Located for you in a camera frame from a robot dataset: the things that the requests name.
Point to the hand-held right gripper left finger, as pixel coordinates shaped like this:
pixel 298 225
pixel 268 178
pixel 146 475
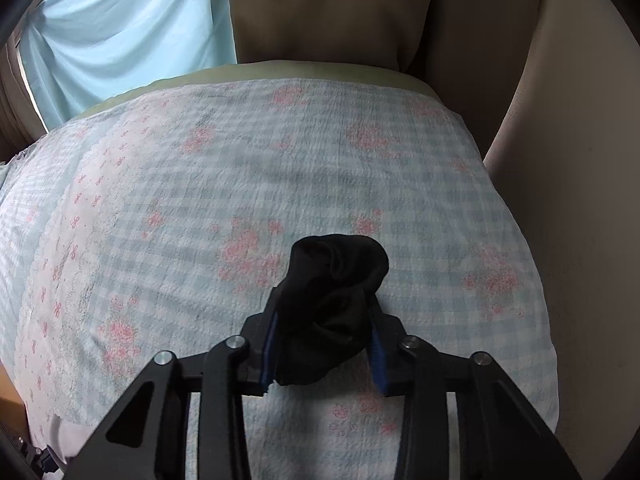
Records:
pixel 267 355

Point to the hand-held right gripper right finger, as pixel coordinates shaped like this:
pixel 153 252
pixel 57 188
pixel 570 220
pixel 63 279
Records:
pixel 379 360

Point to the black sock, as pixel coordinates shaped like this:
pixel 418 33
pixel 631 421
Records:
pixel 330 280

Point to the checkered floral blanket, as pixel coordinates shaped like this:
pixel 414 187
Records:
pixel 250 170

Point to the green bed sheet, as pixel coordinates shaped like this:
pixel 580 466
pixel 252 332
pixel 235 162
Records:
pixel 300 72

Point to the brown curtain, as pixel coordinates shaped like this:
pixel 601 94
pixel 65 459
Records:
pixel 15 100
pixel 330 10

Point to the light blue hanging cloth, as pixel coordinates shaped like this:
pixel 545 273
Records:
pixel 140 25

